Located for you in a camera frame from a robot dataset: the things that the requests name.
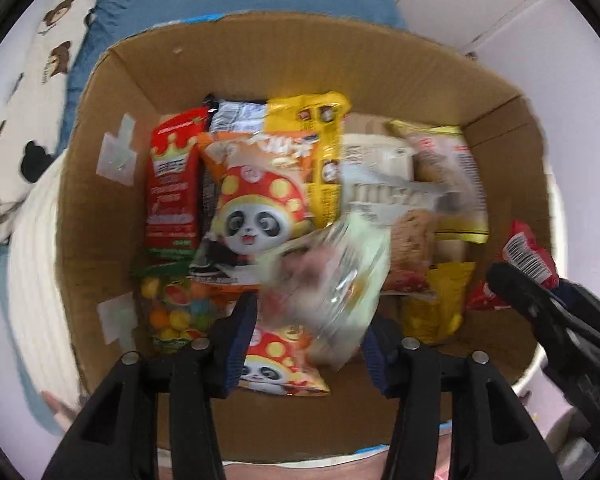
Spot large yellow snack packet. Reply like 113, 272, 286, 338
266, 91, 352, 228

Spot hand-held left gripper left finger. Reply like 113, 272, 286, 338
40, 290, 258, 480

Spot brown cardboard box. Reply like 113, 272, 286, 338
55, 12, 556, 461

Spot black snack packet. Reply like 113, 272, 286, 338
190, 92, 268, 286

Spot white cookie packet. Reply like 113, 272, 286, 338
340, 180, 461, 293

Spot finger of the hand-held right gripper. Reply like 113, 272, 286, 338
486, 261, 576, 341
555, 280, 600, 333

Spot white striped blanket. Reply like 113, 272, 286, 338
7, 152, 88, 401

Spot small yellow snack packet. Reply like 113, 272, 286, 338
400, 262, 476, 346

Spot white bear-print cloth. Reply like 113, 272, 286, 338
0, 0, 98, 246

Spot green candy ball packet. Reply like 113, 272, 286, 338
132, 260, 236, 356

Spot beige wafer packet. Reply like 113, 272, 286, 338
340, 132, 416, 186

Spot small orange panda packet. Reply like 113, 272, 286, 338
237, 324, 331, 397

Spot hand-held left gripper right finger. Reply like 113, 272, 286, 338
362, 315, 563, 480

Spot large orange panda packet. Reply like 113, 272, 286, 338
196, 130, 317, 288

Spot small red snack packet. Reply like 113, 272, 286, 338
467, 220, 560, 311

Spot gold and clear bread packet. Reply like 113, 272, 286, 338
390, 120, 490, 245

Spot clear white green snack packet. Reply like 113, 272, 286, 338
255, 212, 393, 371

